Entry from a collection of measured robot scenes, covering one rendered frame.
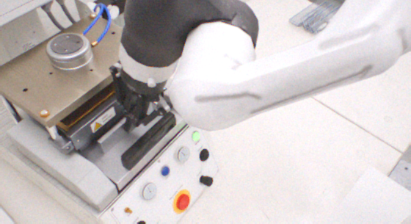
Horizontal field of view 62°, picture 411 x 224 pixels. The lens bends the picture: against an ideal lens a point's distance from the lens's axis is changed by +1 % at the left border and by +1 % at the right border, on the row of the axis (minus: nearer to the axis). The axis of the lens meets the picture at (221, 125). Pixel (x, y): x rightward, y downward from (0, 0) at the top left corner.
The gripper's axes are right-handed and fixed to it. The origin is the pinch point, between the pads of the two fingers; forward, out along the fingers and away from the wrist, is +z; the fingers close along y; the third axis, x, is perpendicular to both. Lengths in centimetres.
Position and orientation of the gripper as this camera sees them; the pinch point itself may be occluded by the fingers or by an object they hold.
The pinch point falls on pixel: (133, 120)
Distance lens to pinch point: 72.6
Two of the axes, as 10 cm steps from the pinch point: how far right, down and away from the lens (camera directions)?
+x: 5.6, -6.3, 5.4
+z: -3.3, 4.3, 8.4
